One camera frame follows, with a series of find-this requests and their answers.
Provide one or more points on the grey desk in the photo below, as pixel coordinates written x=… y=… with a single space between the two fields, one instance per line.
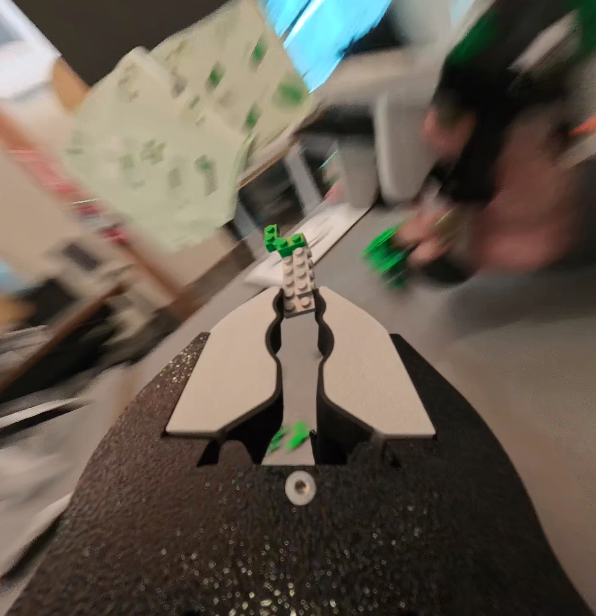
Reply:
x=509 y=385

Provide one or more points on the black backing board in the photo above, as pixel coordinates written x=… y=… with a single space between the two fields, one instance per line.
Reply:
x=110 y=33

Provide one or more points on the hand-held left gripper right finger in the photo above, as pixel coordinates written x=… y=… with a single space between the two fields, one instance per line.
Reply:
x=370 y=380

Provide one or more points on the light green instruction booklet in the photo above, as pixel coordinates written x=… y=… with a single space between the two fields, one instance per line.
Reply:
x=182 y=134

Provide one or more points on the grey and green brick assembly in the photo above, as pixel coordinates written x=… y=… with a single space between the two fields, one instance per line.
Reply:
x=298 y=284

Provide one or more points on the person's right hand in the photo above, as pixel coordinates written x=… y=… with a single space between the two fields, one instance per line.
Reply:
x=533 y=211

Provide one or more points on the small green brick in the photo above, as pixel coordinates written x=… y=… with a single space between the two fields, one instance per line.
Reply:
x=276 y=440
x=298 y=435

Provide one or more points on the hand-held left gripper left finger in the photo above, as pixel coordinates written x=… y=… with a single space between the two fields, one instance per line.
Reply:
x=230 y=375

